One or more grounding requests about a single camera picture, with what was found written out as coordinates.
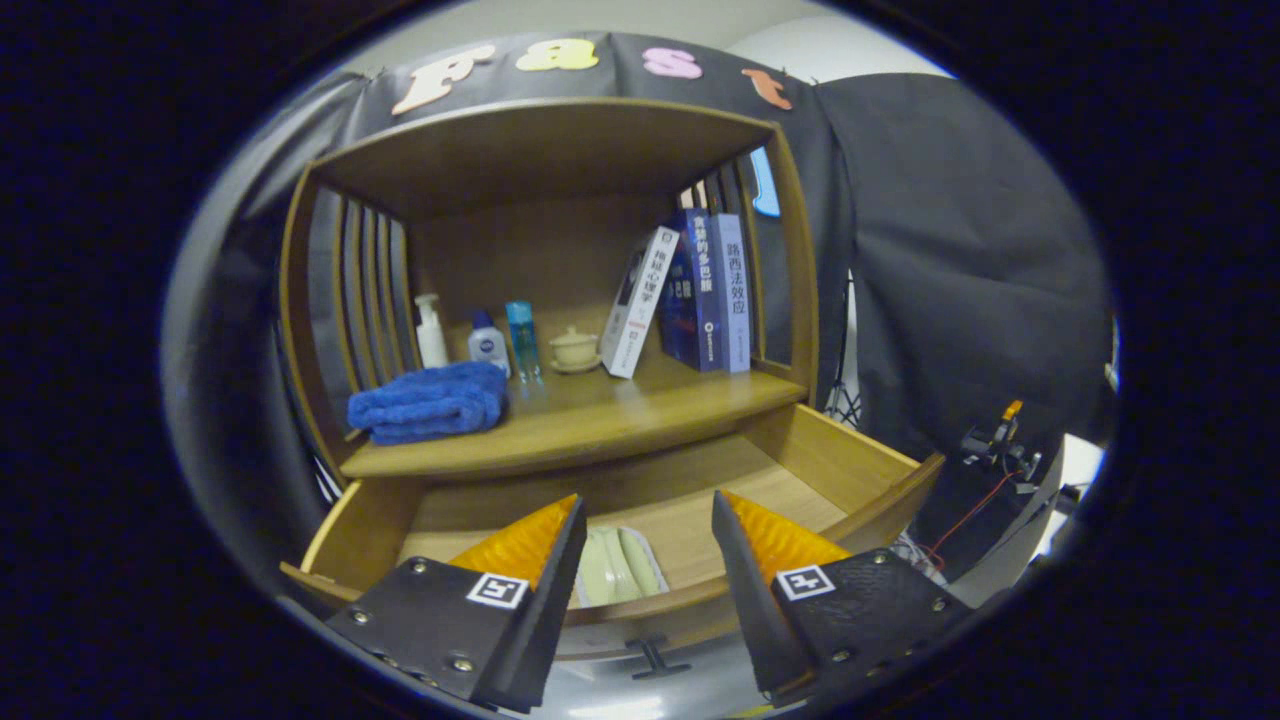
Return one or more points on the wooden cabinet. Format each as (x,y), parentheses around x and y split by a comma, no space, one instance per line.
(540,150)

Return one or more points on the white book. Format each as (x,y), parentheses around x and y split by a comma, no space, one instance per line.
(640,310)

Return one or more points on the black backdrop cloth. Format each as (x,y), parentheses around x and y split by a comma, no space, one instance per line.
(950,250)

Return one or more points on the wooden countertop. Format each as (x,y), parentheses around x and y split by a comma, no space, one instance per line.
(600,410)

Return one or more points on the pale green slipper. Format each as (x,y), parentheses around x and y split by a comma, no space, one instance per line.
(620,565)

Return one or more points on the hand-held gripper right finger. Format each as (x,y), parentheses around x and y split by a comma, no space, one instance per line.
(750,600)

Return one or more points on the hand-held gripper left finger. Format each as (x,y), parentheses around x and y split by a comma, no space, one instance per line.
(550,610)

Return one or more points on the clear blue bottle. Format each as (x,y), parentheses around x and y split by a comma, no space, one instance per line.
(522,340)

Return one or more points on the pale grey book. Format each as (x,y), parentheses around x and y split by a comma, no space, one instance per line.
(733,300)

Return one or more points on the white pump bottle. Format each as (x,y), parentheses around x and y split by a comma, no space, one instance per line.
(432,340)

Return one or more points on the cream lidded teacup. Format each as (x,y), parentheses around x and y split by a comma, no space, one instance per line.
(575,350)

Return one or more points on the orange and black clamp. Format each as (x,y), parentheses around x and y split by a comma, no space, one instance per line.
(1003,440)

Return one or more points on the blue towel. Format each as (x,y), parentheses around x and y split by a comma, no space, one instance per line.
(430,400)

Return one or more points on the dark blue book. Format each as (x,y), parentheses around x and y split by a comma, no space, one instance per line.
(700,290)

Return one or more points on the white bottle with blue cap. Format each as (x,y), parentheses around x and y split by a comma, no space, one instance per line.
(488,350)

